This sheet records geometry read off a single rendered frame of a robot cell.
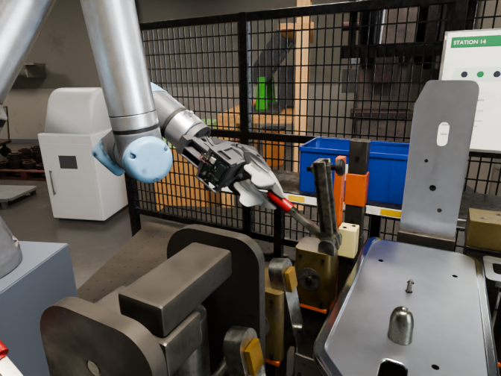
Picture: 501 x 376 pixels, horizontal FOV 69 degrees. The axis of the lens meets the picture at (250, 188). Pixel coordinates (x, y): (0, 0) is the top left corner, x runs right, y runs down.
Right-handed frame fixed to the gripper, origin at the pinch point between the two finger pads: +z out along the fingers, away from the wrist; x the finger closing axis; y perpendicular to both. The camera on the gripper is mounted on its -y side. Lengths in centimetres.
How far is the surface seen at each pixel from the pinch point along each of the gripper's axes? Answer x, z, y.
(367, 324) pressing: -0.4, 24.3, 11.8
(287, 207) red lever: 0.4, 3.0, 1.0
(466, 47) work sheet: 39, 10, -54
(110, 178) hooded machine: -193, -172, -170
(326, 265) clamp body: -2.8, 15.1, 2.8
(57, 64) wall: -316, -580, -426
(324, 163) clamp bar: 11.9, 3.9, 1.7
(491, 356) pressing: 7.7, 37.9, 10.6
